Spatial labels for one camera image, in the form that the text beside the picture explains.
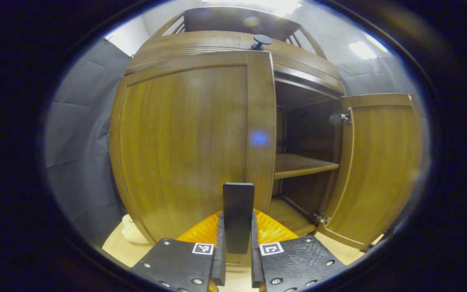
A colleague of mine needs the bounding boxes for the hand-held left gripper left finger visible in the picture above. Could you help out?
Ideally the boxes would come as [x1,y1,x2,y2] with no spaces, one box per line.
[130,211,227,292]

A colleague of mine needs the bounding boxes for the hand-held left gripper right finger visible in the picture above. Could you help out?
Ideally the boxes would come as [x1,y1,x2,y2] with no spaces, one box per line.
[251,209,347,292]

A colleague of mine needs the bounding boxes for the wooden cabinet door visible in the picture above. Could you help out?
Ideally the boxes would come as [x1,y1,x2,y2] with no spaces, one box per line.
[317,93,424,250]
[109,51,278,268]

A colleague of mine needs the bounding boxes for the wooden cabinet inner shelf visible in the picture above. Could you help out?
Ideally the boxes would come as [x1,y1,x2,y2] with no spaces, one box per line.
[274,153,339,180]

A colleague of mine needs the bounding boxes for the cream plush toy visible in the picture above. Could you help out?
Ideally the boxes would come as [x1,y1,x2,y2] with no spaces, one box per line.
[121,214,150,245]

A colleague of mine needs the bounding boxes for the black backdrop cloth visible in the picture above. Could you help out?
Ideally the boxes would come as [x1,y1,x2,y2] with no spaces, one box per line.
[45,39,431,246]

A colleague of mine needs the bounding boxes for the black round drawer knob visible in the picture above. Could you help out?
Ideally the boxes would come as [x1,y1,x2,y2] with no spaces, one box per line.
[251,34,272,51]

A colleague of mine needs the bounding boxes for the small ceiling light panel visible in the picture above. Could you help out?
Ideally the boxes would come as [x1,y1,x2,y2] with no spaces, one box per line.
[348,33,389,60]

